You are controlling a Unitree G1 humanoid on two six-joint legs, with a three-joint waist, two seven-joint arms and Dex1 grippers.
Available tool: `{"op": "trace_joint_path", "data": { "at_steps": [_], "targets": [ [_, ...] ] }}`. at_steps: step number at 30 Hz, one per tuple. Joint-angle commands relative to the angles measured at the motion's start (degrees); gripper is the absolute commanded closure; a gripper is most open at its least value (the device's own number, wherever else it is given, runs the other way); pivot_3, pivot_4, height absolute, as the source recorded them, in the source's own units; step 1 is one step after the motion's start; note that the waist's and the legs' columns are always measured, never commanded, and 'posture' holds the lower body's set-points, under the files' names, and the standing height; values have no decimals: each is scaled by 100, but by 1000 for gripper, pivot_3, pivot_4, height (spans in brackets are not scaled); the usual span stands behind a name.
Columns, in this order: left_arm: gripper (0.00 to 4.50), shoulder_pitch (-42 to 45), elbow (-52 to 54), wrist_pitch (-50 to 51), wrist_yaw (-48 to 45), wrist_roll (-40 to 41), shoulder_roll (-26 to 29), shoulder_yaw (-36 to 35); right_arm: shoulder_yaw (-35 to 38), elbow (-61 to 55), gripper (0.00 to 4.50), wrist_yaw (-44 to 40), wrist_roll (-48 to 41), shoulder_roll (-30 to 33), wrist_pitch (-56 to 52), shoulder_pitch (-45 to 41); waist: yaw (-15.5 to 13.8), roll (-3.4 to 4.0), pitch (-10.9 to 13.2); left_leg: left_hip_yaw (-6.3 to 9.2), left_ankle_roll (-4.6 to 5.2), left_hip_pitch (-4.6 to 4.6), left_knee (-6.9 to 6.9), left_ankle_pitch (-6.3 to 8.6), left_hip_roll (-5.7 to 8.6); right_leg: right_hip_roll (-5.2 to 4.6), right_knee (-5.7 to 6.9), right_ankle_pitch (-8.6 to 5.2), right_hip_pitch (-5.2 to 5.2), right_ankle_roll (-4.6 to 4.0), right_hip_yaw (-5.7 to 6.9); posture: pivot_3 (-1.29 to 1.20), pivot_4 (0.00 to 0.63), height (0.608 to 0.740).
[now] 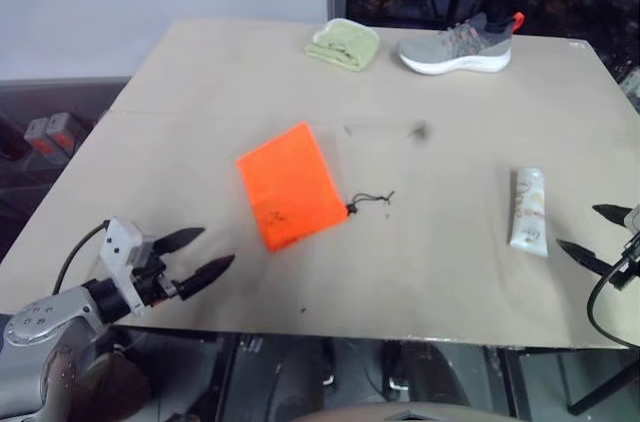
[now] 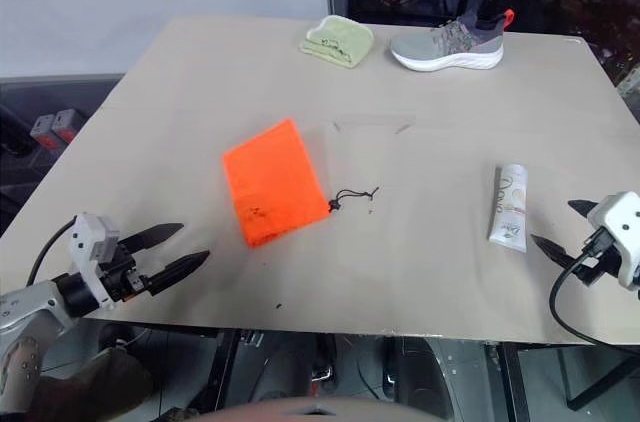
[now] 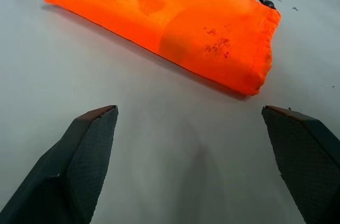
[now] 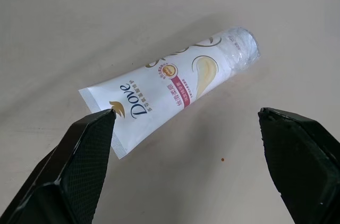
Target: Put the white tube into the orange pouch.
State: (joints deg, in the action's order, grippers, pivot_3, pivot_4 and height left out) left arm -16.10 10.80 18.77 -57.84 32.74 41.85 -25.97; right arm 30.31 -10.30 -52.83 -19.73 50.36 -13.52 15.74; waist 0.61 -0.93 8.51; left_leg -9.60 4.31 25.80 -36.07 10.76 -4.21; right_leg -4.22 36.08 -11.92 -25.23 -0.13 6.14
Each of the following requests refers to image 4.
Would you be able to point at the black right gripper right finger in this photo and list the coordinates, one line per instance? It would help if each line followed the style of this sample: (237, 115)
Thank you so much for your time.
(297, 160)

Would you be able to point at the white Dove cream tube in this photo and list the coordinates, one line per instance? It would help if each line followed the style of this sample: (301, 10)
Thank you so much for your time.
(170, 88)

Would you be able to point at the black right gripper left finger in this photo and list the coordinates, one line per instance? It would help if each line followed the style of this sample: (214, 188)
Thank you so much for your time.
(66, 171)

